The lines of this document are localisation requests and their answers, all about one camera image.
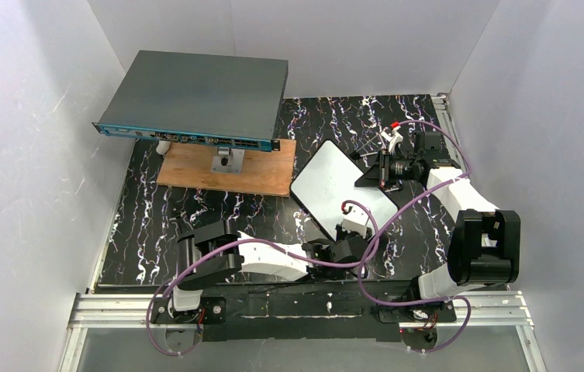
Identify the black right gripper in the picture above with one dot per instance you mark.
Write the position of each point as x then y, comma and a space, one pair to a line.
383, 170

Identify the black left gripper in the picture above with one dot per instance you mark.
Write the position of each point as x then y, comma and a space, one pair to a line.
346, 246

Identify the small whiteboard black frame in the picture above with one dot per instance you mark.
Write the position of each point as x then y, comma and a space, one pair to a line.
327, 180

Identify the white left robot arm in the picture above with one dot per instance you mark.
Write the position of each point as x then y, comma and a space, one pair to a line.
217, 251

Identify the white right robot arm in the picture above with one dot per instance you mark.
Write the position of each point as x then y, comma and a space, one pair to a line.
485, 242

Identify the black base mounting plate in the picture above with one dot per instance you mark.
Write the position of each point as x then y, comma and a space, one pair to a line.
286, 310

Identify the plywood board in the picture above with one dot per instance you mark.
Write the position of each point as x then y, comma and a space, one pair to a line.
263, 173

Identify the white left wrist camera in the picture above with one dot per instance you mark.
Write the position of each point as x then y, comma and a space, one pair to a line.
355, 219

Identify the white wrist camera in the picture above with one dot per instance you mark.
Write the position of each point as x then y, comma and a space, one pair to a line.
392, 137
355, 219

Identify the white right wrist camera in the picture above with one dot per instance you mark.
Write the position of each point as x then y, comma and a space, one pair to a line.
392, 137

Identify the aluminium right side rail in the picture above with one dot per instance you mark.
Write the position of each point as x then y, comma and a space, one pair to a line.
441, 106

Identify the grey metal bracket stand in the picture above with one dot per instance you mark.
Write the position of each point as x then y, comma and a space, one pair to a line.
228, 161

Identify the grey network switch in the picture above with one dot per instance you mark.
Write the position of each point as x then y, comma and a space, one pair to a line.
203, 99

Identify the aluminium front frame rail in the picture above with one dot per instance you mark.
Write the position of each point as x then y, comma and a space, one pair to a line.
128, 311

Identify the white cylinder switch foot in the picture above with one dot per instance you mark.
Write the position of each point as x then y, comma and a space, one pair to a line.
162, 147

